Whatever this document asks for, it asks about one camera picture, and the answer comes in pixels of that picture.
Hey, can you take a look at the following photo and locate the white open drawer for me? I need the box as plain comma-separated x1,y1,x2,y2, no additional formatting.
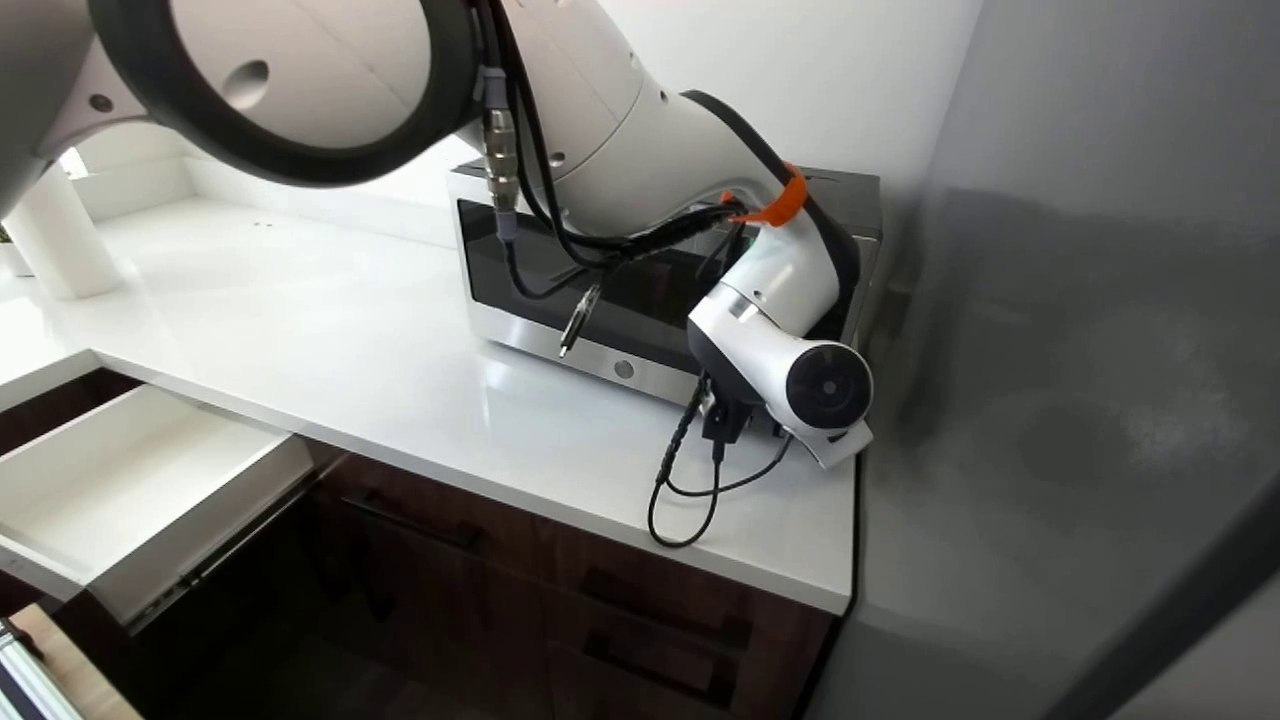
0,346,320,630

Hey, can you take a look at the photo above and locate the dark grey microwave oven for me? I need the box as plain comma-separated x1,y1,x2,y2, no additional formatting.
447,154,891,418

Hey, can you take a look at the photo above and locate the short orange cable strap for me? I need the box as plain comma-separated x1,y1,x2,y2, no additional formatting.
724,169,810,231

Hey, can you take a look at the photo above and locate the dark grey refrigerator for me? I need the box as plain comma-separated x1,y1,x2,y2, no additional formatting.
802,0,1280,720

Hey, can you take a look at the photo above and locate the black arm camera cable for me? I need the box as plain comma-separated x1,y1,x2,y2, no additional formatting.
472,63,802,553

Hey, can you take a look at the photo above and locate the dark wood cabinet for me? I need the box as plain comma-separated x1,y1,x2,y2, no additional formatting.
0,364,855,720

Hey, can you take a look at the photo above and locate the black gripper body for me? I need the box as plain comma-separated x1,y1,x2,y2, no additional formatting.
688,346,790,450

